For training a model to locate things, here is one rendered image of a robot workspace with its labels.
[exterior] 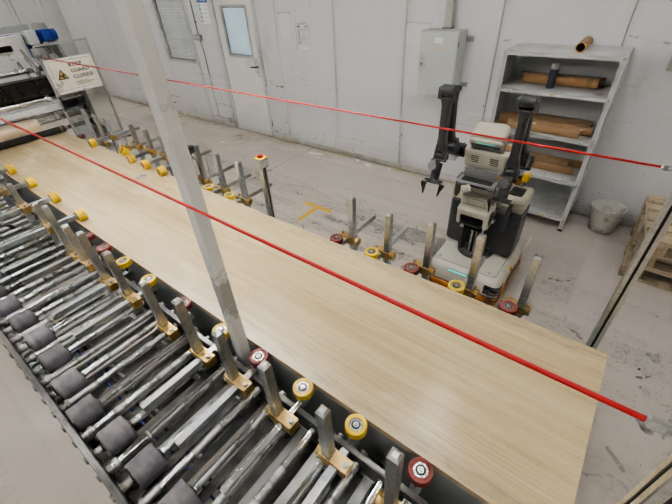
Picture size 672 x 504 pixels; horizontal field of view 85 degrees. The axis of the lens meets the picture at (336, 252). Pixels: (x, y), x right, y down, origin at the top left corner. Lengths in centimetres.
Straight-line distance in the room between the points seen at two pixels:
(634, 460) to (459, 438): 148
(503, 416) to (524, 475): 19
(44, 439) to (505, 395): 263
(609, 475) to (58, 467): 303
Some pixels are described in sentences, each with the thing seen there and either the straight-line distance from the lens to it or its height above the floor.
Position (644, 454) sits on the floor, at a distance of 283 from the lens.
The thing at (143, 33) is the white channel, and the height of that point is 208.
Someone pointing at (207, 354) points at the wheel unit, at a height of 86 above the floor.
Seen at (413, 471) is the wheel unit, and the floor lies 91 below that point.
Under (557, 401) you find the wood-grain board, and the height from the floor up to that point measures 90.
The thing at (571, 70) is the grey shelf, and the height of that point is 135.
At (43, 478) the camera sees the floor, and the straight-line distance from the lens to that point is 292.
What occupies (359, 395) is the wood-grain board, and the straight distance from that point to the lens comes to 148.
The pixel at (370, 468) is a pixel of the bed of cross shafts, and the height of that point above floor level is 83.
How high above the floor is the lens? 217
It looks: 37 degrees down
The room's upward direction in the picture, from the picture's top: 4 degrees counter-clockwise
